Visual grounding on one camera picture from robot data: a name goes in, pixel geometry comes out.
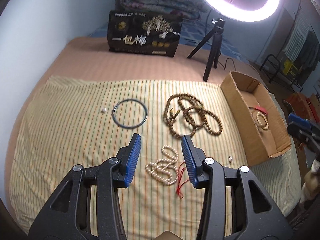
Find yellow striped cloth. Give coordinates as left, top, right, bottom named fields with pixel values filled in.
left=9, top=71, right=301, bottom=239

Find tan bed sheet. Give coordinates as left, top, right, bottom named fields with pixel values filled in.
left=4, top=36, right=276, bottom=156

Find yellow black box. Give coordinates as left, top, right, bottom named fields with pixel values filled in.
left=283, top=59, right=299, bottom=76

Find white striped towel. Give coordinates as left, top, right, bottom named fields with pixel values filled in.
left=283, top=15, right=310, bottom=62

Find white pearl bead necklace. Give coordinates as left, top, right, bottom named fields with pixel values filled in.
left=145, top=144, right=179, bottom=186

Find brown wooden bead necklace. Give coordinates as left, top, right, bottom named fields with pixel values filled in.
left=163, top=93, right=224, bottom=138

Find pale bead bracelet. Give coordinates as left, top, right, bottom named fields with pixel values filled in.
left=254, top=112, right=270, bottom=131

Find open cardboard box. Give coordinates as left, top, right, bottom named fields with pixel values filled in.
left=221, top=72, right=291, bottom=166

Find black snack bag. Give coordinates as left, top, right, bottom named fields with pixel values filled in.
left=107, top=10, right=183, bottom=57

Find dark blue bangle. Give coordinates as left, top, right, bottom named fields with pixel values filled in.
left=111, top=98, right=148, bottom=129

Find white ring light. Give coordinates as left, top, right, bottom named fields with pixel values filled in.
left=191, top=0, right=281, bottom=23

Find black power cable with switch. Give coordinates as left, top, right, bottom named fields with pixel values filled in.
left=216, top=56, right=235, bottom=71

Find dark hanging clothes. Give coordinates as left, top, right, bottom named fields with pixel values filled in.
left=296, top=31, right=319, bottom=70

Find folded floral quilt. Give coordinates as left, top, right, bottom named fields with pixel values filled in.
left=117, top=0, right=208, bottom=21

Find black clothes rack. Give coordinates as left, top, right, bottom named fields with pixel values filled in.
left=259, top=4, right=319, bottom=92

